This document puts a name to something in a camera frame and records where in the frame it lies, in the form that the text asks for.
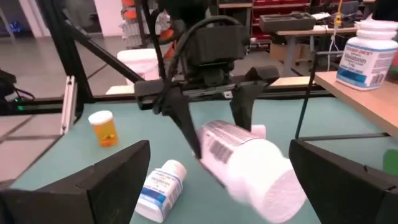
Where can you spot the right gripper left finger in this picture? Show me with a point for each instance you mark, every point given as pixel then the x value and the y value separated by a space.
pixel 93 196

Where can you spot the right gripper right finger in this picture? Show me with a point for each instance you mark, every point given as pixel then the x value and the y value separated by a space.
pixel 348 193

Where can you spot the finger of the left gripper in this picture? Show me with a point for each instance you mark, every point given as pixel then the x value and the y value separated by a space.
pixel 245 105
pixel 180 115

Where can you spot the green bottle green cap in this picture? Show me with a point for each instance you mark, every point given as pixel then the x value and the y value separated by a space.
pixel 391 161

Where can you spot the large white bottle blue label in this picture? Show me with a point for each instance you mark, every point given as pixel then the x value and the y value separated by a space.
pixel 158 193

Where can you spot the orange pill bottle white cap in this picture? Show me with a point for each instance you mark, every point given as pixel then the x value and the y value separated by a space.
pixel 105 130

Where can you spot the small white bottle blue label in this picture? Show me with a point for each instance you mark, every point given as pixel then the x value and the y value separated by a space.
pixel 363 59

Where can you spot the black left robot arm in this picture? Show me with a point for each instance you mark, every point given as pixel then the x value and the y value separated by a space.
pixel 186 12

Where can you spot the green table mat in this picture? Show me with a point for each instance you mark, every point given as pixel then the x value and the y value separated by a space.
pixel 136 124

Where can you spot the white bin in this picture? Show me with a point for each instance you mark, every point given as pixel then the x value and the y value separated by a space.
pixel 140 63

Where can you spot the black foam tray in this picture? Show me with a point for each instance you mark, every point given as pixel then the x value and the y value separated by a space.
pixel 286 22

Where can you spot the wooden background desk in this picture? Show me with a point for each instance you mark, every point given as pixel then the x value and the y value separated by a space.
pixel 320 30

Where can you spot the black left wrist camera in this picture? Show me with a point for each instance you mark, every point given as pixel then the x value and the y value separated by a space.
pixel 217 43

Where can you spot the silver aluminium bracket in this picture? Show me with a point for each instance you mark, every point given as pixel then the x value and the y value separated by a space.
pixel 69 105

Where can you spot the wooden shelf black metal frame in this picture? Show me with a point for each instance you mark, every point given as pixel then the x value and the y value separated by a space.
pixel 357 99

